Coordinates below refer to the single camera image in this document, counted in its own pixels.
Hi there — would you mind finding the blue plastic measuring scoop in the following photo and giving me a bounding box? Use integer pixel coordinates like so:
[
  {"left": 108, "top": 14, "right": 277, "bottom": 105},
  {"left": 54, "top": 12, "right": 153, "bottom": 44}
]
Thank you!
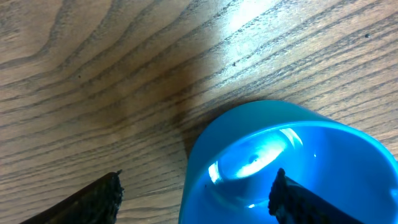
[{"left": 178, "top": 100, "right": 397, "bottom": 223}]

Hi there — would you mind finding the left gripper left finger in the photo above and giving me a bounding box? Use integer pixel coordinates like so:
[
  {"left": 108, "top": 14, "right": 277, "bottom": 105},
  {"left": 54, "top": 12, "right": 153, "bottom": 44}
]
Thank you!
[{"left": 21, "top": 170, "right": 124, "bottom": 224}]

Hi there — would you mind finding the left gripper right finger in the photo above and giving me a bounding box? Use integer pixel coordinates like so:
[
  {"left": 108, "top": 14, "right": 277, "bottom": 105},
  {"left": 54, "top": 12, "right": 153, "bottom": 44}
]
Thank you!
[{"left": 268, "top": 168, "right": 361, "bottom": 224}]

